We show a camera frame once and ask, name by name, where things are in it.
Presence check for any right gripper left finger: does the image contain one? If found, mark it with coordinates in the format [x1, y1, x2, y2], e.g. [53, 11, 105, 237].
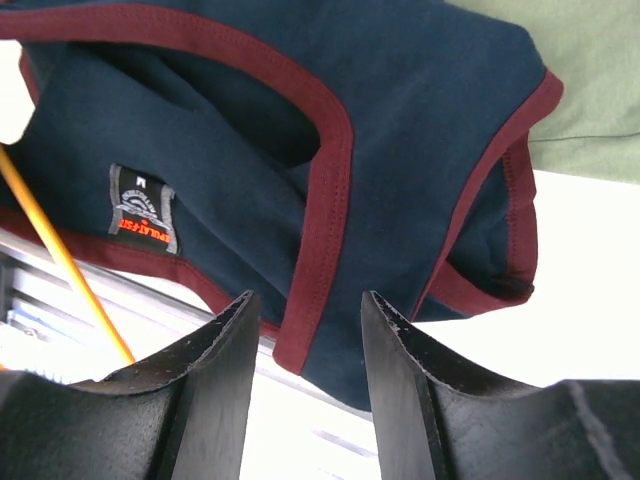
[69, 292, 260, 479]

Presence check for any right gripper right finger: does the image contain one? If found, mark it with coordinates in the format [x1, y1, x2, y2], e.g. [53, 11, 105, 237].
[361, 292, 550, 479]

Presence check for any yellow plastic hanger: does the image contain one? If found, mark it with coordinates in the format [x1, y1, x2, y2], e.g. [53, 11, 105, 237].
[1, 147, 135, 365]

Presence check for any navy maroon tank top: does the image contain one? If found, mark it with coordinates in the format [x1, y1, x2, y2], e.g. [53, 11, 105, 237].
[1, 1, 563, 411]

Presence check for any olive green graphic tank top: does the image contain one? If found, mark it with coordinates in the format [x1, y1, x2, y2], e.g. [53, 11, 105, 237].
[458, 0, 639, 184]

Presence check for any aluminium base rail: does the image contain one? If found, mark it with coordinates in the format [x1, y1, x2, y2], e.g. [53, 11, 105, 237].
[0, 229, 381, 480]

